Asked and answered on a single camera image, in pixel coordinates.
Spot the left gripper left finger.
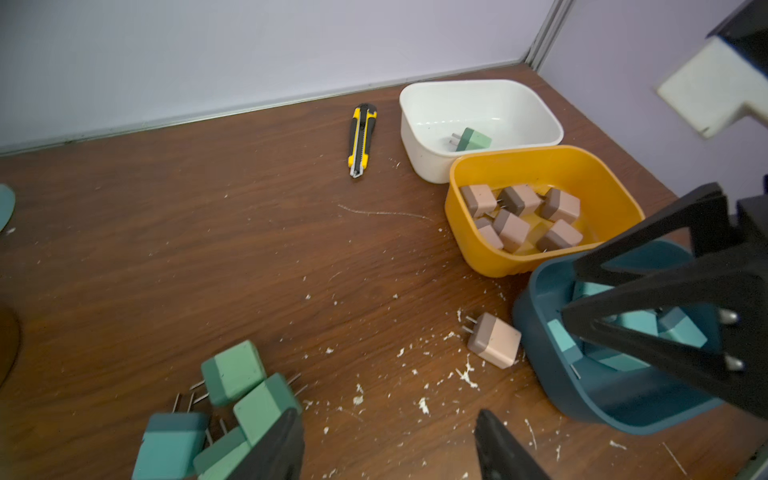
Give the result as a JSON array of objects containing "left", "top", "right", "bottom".
[{"left": 228, "top": 408, "right": 305, "bottom": 480}]

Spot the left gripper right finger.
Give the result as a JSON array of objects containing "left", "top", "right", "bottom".
[{"left": 475, "top": 409, "right": 549, "bottom": 480}]

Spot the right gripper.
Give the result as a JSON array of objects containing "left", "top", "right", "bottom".
[{"left": 562, "top": 183, "right": 767, "bottom": 419}]

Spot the teal plug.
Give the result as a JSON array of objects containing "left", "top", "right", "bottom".
[
  {"left": 131, "top": 393, "right": 210, "bottom": 480},
  {"left": 612, "top": 310, "right": 659, "bottom": 336},
  {"left": 572, "top": 281, "right": 613, "bottom": 301},
  {"left": 657, "top": 307, "right": 707, "bottom": 348},
  {"left": 547, "top": 319, "right": 583, "bottom": 380},
  {"left": 584, "top": 343, "right": 649, "bottom": 372}
]

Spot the teal plug bottom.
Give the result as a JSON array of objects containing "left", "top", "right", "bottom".
[{"left": 584, "top": 343, "right": 649, "bottom": 372}]

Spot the lone pink plug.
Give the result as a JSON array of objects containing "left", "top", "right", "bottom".
[{"left": 459, "top": 184, "right": 498, "bottom": 218}]

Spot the dark teal storage box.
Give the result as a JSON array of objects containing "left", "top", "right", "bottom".
[{"left": 511, "top": 255, "right": 723, "bottom": 435}]

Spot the yellow storage box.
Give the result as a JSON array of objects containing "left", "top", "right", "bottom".
[{"left": 445, "top": 146, "right": 645, "bottom": 278}]

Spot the white storage box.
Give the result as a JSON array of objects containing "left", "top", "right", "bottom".
[{"left": 399, "top": 80, "right": 564, "bottom": 184}]

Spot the green plug pile middle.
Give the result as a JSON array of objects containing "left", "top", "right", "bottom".
[{"left": 233, "top": 373, "right": 303, "bottom": 447}]

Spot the green plug pile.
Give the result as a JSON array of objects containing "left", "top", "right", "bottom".
[
  {"left": 193, "top": 419, "right": 252, "bottom": 480},
  {"left": 233, "top": 373, "right": 303, "bottom": 447}
]

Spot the green plug pile lower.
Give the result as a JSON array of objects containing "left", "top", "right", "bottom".
[{"left": 193, "top": 419, "right": 252, "bottom": 480}]

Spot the artificial plant in amber vase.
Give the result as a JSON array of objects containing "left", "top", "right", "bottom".
[{"left": 0, "top": 305, "right": 21, "bottom": 384}]

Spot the light blue oval object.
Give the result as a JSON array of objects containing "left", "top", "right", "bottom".
[{"left": 0, "top": 184, "right": 16, "bottom": 231}]

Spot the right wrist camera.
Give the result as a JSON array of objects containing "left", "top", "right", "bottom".
[{"left": 656, "top": 1, "right": 767, "bottom": 139}]

